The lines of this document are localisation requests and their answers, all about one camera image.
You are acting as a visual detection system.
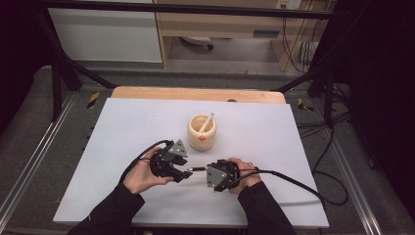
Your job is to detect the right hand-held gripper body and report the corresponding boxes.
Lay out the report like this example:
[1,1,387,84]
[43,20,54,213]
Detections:
[206,158,241,193]

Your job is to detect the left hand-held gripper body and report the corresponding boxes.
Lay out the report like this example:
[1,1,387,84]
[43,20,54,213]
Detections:
[149,139,190,179]

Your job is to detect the cream pen holder cup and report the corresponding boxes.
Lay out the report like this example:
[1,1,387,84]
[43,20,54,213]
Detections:
[187,113,218,152]

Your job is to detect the white pen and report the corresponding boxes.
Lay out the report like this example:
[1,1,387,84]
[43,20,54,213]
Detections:
[198,112,215,134]

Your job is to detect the person's right hand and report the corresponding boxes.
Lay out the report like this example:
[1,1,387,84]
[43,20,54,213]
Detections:
[227,157,263,196]

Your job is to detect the person's left hand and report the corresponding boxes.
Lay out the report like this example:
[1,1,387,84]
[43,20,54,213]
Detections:
[122,147,176,196]

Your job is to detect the white table board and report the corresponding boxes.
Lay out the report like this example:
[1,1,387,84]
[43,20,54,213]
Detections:
[52,97,330,229]

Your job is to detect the wooden table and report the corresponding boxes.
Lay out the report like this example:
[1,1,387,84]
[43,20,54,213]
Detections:
[111,85,287,105]

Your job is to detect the yellow black tape marker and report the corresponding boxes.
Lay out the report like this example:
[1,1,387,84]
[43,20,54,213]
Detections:
[297,97,314,113]
[87,91,101,110]

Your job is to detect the black metal stand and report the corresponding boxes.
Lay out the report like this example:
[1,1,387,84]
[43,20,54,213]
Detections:
[275,65,337,128]
[35,9,116,121]

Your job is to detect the white cabinet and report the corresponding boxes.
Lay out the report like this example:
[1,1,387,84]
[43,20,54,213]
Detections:
[48,8,163,64]

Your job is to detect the wooden shelf unit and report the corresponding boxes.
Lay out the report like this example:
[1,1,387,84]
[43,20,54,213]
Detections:
[153,0,327,71]

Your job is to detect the black curtain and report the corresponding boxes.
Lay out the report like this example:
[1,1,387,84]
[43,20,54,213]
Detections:
[336,0,415,223]
[0,0,50,131]

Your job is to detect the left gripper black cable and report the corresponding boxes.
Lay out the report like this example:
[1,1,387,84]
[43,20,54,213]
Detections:
[118,139,174,184]

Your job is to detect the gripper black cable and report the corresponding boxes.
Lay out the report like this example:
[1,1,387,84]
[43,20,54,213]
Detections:
[118,139,174,184]
[228,126,349,211]

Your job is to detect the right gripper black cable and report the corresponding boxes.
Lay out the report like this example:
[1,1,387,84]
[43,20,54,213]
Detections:
[228,126,349,211]

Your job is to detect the bundle of floor cables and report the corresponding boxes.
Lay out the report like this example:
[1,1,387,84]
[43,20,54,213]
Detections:
[297,111,350,138]

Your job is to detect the aluminium floor rail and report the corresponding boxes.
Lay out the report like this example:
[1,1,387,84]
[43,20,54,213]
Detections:
[326,140,383,235]
[0,94,76,223]

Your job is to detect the hanging black cables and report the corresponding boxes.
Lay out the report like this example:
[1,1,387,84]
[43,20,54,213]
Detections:
[282,16,319,74]

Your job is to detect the black frame crossbar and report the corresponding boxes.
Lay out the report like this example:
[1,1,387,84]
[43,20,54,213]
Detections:
[38,0,337,20]

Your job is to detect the wall socket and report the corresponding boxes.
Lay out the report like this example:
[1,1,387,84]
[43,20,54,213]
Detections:
[275,0,302,10]

